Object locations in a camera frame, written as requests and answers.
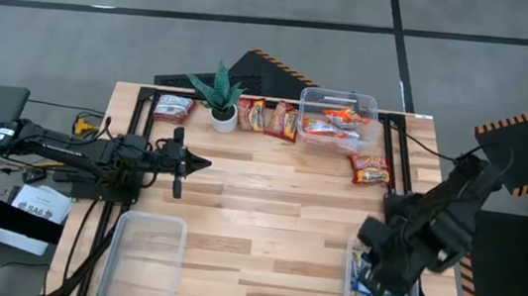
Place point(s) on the white paper sheet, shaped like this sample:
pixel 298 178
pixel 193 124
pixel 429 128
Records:
pixel 40 204

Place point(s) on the clear plastic bin with label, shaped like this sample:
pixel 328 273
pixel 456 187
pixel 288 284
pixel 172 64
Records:
pixel 314 99

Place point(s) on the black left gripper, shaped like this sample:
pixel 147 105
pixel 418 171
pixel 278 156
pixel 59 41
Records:
pixel 177 163

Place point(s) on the green snake plant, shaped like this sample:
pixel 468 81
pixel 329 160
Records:
pixel 220 90

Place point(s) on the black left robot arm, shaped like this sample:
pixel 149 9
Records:
pixel 74 151

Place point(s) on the black shelf bar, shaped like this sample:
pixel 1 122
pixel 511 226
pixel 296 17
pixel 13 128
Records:
pixel 16 222

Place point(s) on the small black device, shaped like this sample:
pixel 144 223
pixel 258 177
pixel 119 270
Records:
pixel 34 175

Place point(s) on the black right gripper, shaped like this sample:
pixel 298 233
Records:
pixel 388 257

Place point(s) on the white plant pot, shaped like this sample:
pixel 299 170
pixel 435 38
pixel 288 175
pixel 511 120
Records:
pixel 223 122

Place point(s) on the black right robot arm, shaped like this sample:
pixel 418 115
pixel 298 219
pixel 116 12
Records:
pixel 463 190

